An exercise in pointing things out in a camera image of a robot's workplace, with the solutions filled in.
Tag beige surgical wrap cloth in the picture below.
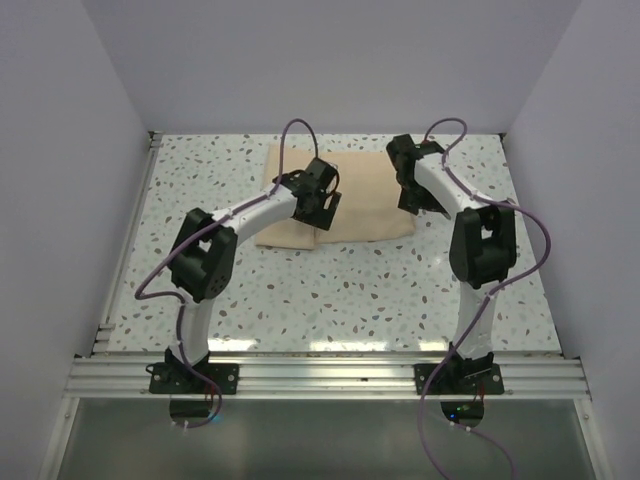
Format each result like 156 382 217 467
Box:
254 151 416 250

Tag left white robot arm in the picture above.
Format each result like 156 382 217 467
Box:
146 158 341 394

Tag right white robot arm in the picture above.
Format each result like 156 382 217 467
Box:
386 134 517 395

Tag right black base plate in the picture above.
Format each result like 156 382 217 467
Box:
413 363 505 396

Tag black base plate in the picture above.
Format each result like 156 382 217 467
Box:
145 362 239 395
413 363 505 396

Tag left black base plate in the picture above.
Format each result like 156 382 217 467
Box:
145 362 239 395

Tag aluminium mounting rail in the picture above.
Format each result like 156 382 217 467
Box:
63 352 591 400

